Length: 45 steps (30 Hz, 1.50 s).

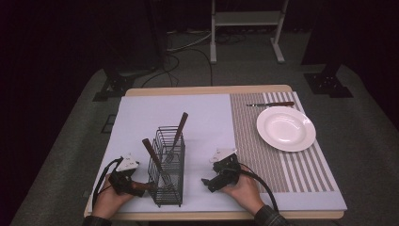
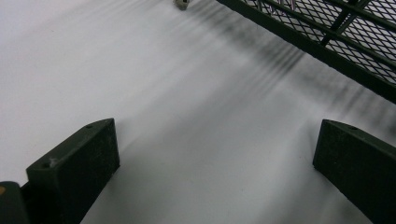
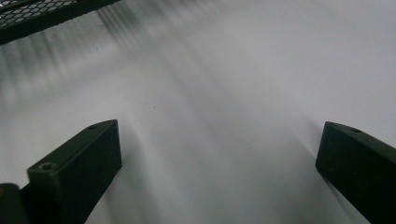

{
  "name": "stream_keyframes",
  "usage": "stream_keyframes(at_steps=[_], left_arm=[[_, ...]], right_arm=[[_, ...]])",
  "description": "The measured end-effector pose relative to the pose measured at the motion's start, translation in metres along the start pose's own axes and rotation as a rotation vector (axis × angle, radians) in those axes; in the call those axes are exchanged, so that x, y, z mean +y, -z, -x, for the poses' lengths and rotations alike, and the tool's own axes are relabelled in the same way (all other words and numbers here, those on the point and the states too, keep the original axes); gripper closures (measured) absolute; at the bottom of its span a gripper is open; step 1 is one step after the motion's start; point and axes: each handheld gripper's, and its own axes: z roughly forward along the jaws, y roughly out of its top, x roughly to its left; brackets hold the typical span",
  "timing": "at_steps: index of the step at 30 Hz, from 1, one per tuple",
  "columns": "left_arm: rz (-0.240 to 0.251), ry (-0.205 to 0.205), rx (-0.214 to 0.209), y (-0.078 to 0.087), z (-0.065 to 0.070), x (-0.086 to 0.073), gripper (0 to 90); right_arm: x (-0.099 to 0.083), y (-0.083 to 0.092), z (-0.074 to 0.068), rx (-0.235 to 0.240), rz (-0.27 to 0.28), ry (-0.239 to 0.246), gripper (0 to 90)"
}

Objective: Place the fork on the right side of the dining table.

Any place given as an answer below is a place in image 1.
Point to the person's left hand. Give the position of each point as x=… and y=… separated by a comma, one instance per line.
x=106, y=201

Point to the white metal stand frame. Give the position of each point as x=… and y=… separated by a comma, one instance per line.
x=244, y=19

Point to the white plate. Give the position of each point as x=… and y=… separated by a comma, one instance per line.
x=286, y=128

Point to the person's right hand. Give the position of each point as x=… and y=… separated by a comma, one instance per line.
x=243, y=191

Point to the white table mat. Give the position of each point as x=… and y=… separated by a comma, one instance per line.
x=200, y=125

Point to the striped placemat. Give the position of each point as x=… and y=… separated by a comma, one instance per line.
x=251, y=141

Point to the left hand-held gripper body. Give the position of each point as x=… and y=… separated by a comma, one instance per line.
x=124, y=183

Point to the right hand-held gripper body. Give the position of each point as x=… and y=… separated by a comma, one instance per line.
x=226, y=174

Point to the wooden table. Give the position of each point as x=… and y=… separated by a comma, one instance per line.
x=204, y=90

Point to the black stand base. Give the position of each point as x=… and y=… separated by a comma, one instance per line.
x=327, y=83
x=114, y=86

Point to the floor socket plate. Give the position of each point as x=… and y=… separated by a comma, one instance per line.
x=108, y=123

